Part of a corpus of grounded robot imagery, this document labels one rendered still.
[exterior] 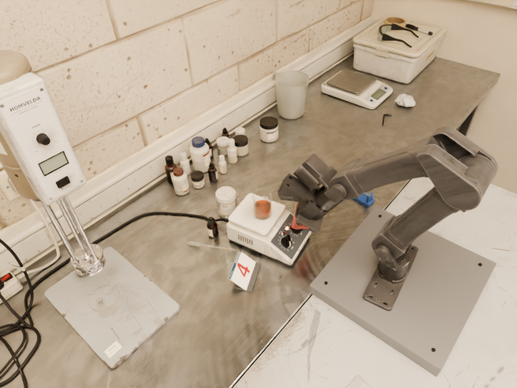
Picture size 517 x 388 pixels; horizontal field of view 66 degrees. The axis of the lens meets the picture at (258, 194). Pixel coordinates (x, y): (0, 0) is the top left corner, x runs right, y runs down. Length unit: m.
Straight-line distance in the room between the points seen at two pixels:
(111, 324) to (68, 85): 0.59
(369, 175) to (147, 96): 0.73
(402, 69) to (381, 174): 1.14
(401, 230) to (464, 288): 0.26
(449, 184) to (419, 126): 0.94
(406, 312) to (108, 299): 0.71
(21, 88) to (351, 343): 0.80
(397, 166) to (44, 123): 0.59
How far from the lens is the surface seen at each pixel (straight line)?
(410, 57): 1.86
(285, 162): 1.38
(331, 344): 0.96
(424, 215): 0.82
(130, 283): 1.08
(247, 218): 1.06
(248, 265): 1.05
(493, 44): 2.15
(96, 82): 1.16
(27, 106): 0.66
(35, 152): 0.69
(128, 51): 1.19
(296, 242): 1.07
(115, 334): 1.02
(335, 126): 1.57
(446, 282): 1.07
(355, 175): 0.83
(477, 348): 1.05
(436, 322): 1.00
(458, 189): 0.72
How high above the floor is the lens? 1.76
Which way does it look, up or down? 43 degrees down
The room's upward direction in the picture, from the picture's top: 2 degrees counter-clockwise
